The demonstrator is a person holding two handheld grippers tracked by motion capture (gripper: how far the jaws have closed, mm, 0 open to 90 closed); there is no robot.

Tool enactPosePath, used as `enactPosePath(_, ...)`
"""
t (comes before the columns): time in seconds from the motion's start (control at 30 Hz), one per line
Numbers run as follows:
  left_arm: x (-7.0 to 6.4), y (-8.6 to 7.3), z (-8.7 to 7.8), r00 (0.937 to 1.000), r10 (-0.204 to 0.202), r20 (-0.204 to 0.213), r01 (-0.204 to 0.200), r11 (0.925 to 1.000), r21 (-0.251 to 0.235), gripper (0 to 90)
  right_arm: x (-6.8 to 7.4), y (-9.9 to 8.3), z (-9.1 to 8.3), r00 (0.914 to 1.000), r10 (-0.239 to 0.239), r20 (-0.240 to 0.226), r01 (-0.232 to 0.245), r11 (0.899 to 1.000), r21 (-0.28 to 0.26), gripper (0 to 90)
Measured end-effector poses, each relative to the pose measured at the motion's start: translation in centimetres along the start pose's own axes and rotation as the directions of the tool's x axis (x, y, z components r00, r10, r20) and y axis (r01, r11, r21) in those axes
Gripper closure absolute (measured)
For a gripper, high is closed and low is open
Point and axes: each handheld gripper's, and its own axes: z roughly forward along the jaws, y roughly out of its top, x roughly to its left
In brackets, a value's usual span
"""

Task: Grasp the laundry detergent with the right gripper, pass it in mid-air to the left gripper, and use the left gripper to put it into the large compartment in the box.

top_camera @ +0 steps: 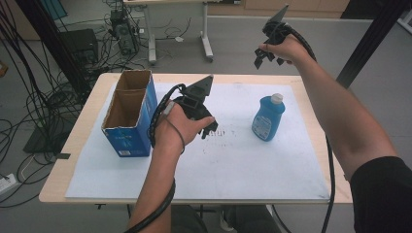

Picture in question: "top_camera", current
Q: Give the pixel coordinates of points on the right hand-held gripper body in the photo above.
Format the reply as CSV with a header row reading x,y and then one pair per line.
x,y
276,30

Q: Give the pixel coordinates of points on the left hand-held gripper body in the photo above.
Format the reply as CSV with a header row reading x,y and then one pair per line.
x,y
194,97

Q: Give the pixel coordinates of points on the blue bottle with white cap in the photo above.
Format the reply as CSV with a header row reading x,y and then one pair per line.
x,y
267,121

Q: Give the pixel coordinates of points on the blue cardboard box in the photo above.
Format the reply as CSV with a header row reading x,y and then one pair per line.
x,y
129,136

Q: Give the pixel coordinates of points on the person's right hand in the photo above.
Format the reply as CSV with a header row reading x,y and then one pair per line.
x,y
291,48

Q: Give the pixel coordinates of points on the person's left hand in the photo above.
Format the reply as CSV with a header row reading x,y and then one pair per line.
x,y
171,132

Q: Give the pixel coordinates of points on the wooden cabinet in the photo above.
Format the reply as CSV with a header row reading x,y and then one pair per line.
x,y
285,8

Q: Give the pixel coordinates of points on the person's white shoe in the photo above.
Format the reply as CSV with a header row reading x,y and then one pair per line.
x,y
225,221

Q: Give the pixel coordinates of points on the black computer tower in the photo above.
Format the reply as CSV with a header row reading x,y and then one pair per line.
x,y
124,32

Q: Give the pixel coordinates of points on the black equipment case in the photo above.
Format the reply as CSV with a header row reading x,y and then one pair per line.
x,y
81,45

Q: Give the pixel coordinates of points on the black tape strip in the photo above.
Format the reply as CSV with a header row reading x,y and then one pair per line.
x,y
63,156

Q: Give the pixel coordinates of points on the black floor plate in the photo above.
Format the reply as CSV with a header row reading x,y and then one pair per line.
x,y
42,140

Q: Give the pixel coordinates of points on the person's black sleeve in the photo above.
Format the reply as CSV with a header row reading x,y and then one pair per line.
x,y
385,197

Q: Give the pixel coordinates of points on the white power strip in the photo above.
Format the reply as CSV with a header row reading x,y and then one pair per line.
x,y
6,183

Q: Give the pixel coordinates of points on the white desk frame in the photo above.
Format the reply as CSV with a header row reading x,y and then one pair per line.
x,y
207,39

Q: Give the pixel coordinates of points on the black slanted frame post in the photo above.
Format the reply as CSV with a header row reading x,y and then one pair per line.
x,y
366,45

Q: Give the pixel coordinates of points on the black metal post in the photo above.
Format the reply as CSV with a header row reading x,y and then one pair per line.
x,y
55,42

